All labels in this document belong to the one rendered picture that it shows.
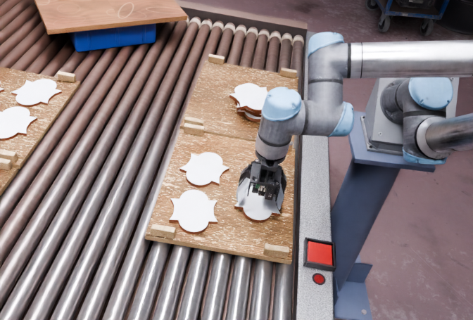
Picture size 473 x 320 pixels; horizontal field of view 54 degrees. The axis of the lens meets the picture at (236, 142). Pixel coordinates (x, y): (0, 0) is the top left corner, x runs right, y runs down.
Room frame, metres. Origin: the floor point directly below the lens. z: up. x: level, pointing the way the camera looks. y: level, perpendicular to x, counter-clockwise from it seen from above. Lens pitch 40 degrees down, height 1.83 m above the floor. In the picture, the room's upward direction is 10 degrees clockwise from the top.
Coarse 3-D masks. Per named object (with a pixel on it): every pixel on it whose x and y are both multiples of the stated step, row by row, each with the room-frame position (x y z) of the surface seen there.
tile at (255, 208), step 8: (248, 200) 0.83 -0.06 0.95; (256, 200) 0.84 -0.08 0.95; (264, 200) 0.84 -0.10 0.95; (272, 200) 0.85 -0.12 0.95; (240, 208) 0.81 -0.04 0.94; (248, 208) 0.81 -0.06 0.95; (256, 208) 0.81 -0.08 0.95; (264, 208) 0.81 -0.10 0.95; (272, 208) 0.82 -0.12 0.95; (248, 216) 0.78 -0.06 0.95; (256, 216) 0.78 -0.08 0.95; (264, 216) 0.79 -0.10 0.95
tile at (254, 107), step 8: (240, 88) 1.26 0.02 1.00; (248, 88) 1.26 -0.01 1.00; (232, 96) 1.21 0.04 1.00; (240, 96) 1.21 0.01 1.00; (248, 96) 1.22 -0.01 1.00; (256, 96) 1.23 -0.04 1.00; (264, 96) 1.23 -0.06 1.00; (240, 104) 1.17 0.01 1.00; (248, 104) 1.18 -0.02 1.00; (256, 104) 1.18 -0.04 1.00; (256, 112) 1.16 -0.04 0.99
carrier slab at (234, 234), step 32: (224, 160) 0.98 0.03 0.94; (288, 160) 1.03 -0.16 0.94; (160, 192) 0.82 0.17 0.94; (224, 192) 0.86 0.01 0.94; (288, 192) 0.90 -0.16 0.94; (160, 224) 0.72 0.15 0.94; (224, 224) 0.75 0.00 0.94; (256, 224) 0.77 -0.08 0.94; (288, 224) 0.79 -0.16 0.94; (256, 256) 0.68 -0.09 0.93; (288, 256) 0.69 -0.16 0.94
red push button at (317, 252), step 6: (312, 246) 0.74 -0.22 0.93; (318, 246) 0.74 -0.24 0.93; (324, 246) 0.74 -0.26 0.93; (330, 246) 0.75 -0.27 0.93; (312, 252) 0.72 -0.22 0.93; (318, 252) 0.72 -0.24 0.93; (324, 252) 0.72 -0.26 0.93; (330, 252) 0.73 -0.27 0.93; (312, 258) 0.70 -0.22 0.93; (318, 258) 0.70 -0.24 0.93; (324, 258) 0.71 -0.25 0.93; (330, 258) 0.71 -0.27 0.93; (330, 264) 0.69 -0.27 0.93
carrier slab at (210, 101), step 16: (208, 64) 1.48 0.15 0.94; (224, 64) 1.50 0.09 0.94; (208, 80) 1.38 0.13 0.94; (224, 80) 1.39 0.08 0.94; (240, 80) 1.41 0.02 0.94; (256, 80) 1.43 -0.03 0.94; (272, 80) 1.45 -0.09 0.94; (288, 80) 1.46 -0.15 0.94; (192, 96) 1.26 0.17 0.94; (208, 96) 1.28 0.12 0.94; (224, 96) 1.29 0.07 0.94; (192, 112) 1.18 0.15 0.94; (208, 112) 1.20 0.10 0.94; (224, 112) 1.21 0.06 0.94; (208, 128) 1.11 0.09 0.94; (224, 128) 1.13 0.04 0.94; (240, 128) 1.14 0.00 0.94; (256, 128) 1.15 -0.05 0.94
